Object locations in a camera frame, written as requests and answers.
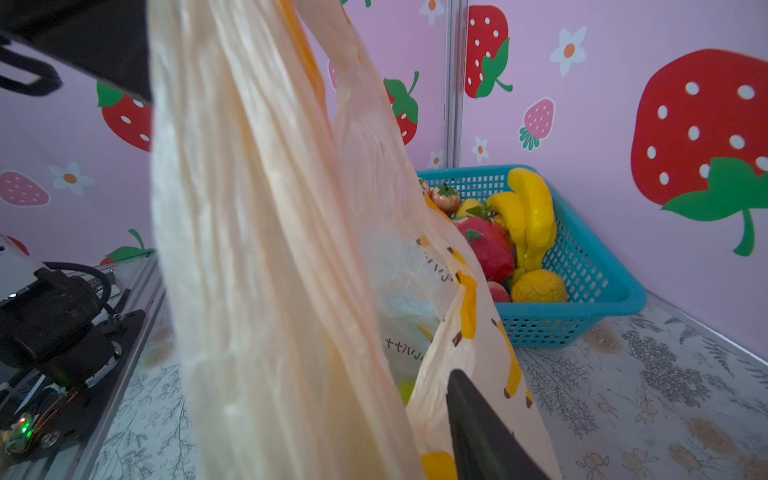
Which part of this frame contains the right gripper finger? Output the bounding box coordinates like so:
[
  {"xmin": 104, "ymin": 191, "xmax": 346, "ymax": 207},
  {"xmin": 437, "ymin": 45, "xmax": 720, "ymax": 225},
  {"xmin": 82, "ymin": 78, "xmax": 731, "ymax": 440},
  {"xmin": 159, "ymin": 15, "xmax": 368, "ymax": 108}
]
[{"xmin": 446, "ymin": 369, "xmax": 548, "ymax": 480}]

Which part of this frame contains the teal plastic basket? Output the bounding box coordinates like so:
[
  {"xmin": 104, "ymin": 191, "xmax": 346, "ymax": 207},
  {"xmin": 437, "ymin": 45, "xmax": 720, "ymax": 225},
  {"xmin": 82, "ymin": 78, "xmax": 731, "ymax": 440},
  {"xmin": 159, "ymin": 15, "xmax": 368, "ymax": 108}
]
[{"xmin": 419, "ymin": 166, "xmax": 647, "ymax": 348}]

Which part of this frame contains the beige plastic bag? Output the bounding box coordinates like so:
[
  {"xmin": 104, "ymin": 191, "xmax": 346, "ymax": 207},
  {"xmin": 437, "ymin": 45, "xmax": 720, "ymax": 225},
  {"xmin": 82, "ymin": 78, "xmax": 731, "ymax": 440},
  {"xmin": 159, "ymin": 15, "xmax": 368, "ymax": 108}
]
[{"xmin": 147, "ymin": 1, "xmax": 561, "ymax": 479}]

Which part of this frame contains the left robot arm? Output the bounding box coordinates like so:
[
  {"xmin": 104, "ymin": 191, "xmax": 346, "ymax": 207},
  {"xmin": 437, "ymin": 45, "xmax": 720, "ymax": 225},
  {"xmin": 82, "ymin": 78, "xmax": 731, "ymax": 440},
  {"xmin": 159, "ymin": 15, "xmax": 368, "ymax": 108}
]
[{"xmin": 1, "ymin": 0, "xmax": 152, "ymax": 101}]

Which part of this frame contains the yellow lemon fake fruit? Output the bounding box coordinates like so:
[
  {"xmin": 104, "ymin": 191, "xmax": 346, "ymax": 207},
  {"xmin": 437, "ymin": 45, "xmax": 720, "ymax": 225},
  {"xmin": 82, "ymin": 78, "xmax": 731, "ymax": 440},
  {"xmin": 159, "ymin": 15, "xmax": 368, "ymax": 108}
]
[{"xmin": 511, "ymin": 270, "xmax": 569, "ymax": 303}]

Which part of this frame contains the strawberry fake fruit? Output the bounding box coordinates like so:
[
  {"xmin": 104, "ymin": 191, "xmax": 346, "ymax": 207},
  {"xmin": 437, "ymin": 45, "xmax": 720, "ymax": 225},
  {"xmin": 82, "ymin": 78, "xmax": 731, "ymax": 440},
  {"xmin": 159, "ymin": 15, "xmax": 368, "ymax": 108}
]
[{"xmin": 430, "ymin": 184, "xmax": 462, "ymax": 218}]

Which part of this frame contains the green lime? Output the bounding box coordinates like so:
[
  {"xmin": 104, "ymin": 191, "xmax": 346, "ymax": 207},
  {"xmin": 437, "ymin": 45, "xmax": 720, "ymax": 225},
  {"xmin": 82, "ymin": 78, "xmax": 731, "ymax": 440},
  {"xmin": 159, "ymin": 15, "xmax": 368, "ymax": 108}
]
[{"xmin": 397, "ymin": 379, "xmax": 415, "ymax": 405}]

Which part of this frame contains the red peach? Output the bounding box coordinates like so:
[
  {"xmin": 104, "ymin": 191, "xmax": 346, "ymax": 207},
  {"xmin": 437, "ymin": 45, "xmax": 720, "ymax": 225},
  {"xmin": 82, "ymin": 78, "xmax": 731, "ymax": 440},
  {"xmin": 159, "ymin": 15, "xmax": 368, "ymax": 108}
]
[{"xmin": 487, "ymin": 280, "xmax": 512, "ymax": 303}]

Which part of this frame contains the red dragon fruit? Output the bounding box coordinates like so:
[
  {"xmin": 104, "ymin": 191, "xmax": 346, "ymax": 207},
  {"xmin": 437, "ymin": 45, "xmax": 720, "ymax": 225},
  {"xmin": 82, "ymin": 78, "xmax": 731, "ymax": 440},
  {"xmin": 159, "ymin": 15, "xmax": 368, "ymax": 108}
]
[{"xmin": 454, "ymin": 217, "xmax": 516, "ymax": 283}]

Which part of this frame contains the small yellow banana bunch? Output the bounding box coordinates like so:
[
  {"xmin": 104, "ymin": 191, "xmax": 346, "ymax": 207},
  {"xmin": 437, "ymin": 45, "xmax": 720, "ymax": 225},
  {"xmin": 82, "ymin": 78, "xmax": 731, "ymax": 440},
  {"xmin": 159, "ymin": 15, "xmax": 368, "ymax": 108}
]
[{"xmin": 487, "ymin": 168, "xmax": 557, "ymax": 271}]

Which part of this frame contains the aluminium rail frame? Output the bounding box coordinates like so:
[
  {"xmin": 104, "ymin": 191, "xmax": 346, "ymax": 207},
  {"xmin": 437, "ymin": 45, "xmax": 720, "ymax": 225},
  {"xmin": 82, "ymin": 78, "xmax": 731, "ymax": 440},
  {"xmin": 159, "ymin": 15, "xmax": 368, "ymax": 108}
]
[{"xmin": 1, "ymin": 254, "xmax": 165, "ymax": 479}]

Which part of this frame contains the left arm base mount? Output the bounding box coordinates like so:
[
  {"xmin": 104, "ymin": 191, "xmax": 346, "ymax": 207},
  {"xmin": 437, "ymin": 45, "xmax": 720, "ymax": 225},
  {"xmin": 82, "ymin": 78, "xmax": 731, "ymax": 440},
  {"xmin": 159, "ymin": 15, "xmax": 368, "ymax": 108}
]
[{"xmin": 1, "ymin": 262, "xmax": 146, "ymax": 463}]

